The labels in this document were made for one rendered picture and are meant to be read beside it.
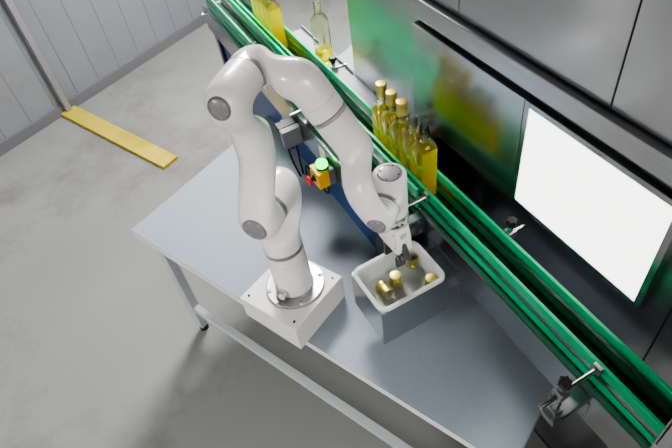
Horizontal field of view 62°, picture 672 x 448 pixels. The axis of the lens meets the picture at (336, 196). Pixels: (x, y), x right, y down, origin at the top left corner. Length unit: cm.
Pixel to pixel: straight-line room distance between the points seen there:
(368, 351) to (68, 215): 244
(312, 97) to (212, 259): 104
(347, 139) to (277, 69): 22
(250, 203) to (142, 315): 167
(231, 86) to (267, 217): 39
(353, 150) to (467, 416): 83
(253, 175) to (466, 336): 84
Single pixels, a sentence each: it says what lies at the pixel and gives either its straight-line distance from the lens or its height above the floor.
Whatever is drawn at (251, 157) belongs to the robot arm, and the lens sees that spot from 141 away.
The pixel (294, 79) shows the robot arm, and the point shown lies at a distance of 123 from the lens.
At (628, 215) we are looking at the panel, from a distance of 134.
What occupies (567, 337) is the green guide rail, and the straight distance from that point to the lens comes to 143.
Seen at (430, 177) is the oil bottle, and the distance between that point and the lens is 171.
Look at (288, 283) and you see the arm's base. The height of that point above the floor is 94.
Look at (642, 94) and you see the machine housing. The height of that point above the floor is 164.
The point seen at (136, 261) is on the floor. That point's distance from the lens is 330.
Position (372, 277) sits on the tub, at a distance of 170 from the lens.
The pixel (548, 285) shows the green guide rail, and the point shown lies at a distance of 152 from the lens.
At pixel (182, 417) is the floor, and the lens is 270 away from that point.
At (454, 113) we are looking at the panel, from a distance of 169.
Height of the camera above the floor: 232
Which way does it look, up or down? 45 degrees down
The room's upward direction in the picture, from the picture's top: 9 degrees counter-clockwise
